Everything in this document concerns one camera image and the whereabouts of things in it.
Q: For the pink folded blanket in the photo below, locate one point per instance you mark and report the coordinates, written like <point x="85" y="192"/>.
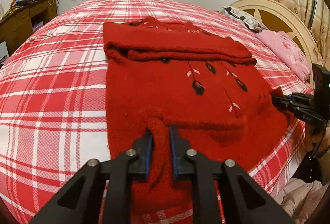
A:
<point x="287" y="51"/>

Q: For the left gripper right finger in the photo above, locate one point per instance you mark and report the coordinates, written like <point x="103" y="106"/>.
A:
<point x="222" y="192"/>

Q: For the pink quilted jacket sleeve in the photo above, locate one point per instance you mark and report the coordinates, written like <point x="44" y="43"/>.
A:
<point x="299" y="199"/>

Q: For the brown wooden desk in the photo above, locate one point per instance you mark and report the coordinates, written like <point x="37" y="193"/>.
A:
<point x="18" y="26"/>

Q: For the person's right hand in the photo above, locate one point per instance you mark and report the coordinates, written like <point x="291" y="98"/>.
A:
<point x="310" y="139"/>

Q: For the red knitted sweater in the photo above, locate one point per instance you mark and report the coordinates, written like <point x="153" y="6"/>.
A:
<point x="173" y="73"/>

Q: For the cream wooden headboard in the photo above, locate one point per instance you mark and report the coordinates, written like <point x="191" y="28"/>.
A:
<point x="277" y="17"/>

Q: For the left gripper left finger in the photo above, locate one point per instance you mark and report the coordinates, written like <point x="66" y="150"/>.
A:
<point x="100" y="192"/>

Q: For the white paper bag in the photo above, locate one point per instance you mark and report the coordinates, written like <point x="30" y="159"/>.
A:
<point x="3" y="53"/>

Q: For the patterned grey white pillow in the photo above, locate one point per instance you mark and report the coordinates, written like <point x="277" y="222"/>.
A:
<point x="245" y="18"/>

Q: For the red white plaid bedspread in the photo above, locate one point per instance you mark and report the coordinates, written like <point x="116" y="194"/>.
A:
<point x="53" y="93"/>

